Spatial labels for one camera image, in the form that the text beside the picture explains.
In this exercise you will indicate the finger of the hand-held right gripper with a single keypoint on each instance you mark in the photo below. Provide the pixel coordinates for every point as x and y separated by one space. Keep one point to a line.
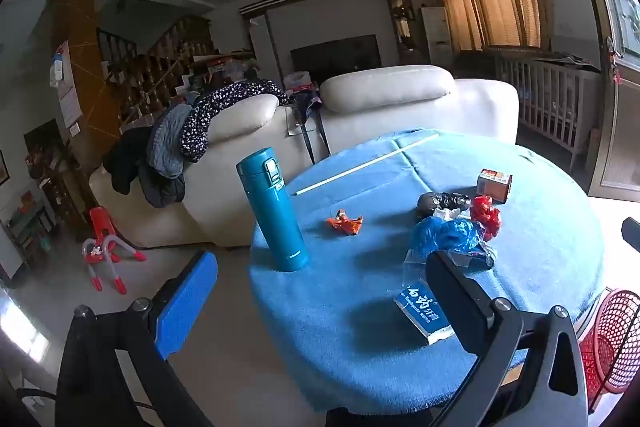
632 234

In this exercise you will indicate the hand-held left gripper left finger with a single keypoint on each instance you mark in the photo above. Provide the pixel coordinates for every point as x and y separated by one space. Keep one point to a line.
187 297

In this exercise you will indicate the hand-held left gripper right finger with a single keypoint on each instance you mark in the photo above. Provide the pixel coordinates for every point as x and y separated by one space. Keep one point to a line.
465 307

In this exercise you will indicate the blue plastic bag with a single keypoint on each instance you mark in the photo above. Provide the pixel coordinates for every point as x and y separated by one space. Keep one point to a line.
445 234

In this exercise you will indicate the red mesh basket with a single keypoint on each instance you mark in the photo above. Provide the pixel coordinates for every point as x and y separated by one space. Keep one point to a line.
615 332

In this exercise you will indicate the black plastic bag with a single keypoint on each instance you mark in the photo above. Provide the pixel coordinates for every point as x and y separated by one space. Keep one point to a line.
435 202

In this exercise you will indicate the small orange white box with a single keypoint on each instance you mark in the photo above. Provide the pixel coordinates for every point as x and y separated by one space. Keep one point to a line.
492 187

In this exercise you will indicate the orange wrapper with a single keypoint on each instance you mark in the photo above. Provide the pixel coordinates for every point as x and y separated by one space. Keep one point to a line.
345 223

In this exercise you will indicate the red crumpled wrapper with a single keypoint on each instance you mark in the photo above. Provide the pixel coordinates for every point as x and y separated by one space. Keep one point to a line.
485 214

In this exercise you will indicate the white paper label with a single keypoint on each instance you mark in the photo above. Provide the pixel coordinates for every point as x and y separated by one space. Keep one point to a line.
447 213

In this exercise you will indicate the brown door with glass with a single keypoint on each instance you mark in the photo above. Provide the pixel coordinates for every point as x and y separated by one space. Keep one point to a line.
620 132

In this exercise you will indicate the blue tablecloth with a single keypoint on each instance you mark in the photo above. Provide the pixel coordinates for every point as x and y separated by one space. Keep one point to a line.
350 307

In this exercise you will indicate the red white child's toy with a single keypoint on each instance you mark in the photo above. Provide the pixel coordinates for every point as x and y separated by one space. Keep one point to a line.
102 219

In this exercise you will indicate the teal thermos bottle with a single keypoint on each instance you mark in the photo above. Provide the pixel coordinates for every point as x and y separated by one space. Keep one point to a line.
275 217

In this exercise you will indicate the dark jacket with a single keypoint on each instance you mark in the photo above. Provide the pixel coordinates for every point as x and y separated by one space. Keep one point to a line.
125 162

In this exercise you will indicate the white baby crib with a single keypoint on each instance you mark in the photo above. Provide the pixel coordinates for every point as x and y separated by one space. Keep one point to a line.
550 102

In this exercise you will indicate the grey blue garment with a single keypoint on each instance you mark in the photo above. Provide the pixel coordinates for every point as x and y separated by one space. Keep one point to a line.
167 142

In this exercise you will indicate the small coloured storage rack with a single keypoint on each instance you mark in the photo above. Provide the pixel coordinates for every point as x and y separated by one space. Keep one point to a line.
30 227

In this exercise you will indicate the thin white stick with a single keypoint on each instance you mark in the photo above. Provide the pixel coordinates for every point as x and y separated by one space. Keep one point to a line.
350 171

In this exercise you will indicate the dark wooden shelf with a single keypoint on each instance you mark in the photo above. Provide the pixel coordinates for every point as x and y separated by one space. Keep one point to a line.
55 177

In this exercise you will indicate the cream leather sofa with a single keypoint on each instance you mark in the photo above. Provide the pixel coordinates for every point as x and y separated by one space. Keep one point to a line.
400 107

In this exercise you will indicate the pile of household clutter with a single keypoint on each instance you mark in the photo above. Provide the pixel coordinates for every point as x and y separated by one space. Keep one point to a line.
225 72

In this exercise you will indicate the wooden staircase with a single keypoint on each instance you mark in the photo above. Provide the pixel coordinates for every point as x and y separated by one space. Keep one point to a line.
160 67

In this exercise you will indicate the white standing air conditioner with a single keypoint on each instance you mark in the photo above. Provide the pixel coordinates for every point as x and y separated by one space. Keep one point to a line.
435 32

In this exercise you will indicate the black television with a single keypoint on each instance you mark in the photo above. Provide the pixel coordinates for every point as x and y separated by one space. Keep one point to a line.
335 54

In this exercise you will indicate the dark display cabinet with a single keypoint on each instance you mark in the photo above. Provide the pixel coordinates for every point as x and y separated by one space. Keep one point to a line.
405 22

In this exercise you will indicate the framed wall picture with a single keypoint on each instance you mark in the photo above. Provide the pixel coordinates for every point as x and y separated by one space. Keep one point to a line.
4 167

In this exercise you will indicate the white wall papers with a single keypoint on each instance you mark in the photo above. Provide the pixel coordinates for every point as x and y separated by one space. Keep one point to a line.
67 97

